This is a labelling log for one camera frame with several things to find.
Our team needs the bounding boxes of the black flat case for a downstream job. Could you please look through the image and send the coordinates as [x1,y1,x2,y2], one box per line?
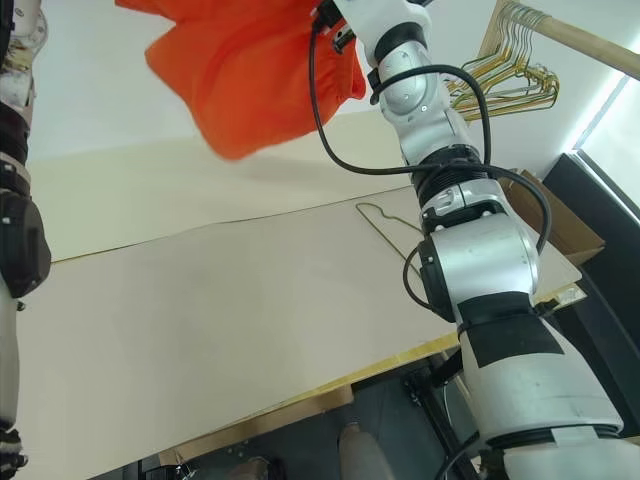
[542,152,640,361]

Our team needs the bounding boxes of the gold wire hanger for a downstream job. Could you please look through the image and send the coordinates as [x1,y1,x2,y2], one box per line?
[355,201,427,277]
[447,0,531,114]
[452,0,549,119]
[462,0,560,122]

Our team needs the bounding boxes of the orange shorts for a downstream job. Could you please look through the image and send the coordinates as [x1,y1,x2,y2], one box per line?
[113,0,369,162]

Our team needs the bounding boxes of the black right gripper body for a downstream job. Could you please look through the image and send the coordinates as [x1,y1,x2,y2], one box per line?
[312,0,352,32]

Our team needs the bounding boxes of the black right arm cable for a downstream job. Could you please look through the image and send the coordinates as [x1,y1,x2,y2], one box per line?
[307,14,554,307]

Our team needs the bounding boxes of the brown cardboard box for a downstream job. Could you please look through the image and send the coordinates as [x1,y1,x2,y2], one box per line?
[499,168,606,267]

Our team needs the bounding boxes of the wooden rack rod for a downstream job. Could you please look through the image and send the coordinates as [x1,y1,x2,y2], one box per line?
[514,0,640,81]

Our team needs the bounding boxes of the grey rounded shape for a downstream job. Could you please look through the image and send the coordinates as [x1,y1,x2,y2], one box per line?
[338,422,397,480]

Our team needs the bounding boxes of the wooden rack post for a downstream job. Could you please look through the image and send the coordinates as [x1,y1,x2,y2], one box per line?
[477,0,517,61]

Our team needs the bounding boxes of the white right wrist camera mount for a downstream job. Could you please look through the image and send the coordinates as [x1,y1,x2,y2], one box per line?
[332,0,432,52]

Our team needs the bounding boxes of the black table leg frame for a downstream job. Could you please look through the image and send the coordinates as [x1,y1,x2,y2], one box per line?
[403,348,482,480]

